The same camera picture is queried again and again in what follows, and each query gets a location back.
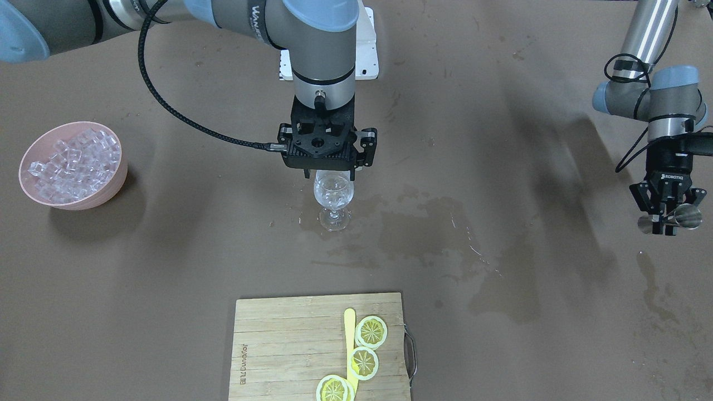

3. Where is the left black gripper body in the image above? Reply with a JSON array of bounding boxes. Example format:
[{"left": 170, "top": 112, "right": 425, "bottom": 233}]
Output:
[{"left": 645, "top": 136, "right": 694, "bottom": 193}]

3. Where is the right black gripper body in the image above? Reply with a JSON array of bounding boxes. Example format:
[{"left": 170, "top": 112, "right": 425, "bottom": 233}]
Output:
[{"left": 292, "top": 96, "right": 355, "bottom": 129}]

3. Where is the steel double jigger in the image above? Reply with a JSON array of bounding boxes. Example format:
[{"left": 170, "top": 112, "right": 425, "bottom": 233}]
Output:
[{"left": 637, "top": 203, "right": 702, "bottom": 236}]

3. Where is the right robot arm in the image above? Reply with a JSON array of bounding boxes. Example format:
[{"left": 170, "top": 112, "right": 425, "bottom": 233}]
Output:
[{"left": 1, "top": 1, "right": 378, "bottom": 180}]

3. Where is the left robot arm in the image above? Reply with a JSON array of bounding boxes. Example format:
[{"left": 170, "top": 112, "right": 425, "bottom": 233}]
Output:
[{"left": 592, "top": 1, "right": 712, "bottom": 236}]

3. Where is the clear wine glass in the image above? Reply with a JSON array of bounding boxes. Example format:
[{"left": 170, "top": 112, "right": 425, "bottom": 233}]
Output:
[{"left": 313, "top": 170, "right": 354, "bottom": 232}]

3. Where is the pink bowl of ice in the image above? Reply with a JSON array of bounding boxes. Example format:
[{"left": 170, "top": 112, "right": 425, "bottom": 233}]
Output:
[{"left": 18, "top": 121, "right": 128, "bottom": 211}]

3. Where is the bamboo cutting board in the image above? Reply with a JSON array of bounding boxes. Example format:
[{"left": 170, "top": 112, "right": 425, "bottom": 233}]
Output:
[{"left": 227, "top": 292, "right": 412, "bottom": 400}]

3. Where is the middle lemon slice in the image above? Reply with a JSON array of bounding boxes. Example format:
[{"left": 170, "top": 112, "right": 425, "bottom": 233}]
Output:
[{"left": 347, "top": 346, "right": 380, "bottom": 381}]

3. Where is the lemon slice far end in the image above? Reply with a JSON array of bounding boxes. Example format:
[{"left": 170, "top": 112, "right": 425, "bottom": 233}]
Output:
[{"left": 314, "top": 375, "right": 355, "bottom": 401}]

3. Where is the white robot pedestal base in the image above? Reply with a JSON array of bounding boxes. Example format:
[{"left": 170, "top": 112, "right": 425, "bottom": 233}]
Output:
[{"left": 279, "top": 1, "right": 379, "bottom": 81}]

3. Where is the lemon slice near handle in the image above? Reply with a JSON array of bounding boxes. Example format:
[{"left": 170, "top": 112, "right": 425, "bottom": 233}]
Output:
[{"left": 355, "top": 315, "right": 389, "bottom": 350}]

